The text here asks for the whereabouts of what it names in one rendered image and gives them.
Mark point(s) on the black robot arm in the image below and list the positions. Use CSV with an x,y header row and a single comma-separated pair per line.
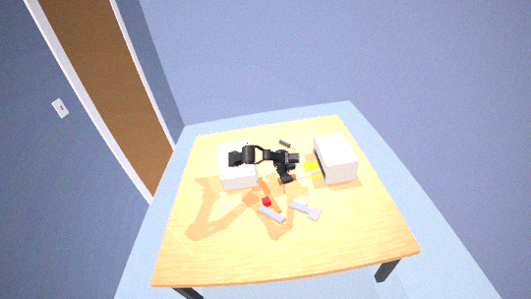
x,y
248,156

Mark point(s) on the small red cube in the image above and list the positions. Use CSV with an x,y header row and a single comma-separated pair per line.
x,y
266,201

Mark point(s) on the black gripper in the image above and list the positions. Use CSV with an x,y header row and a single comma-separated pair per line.
x,y
285,177

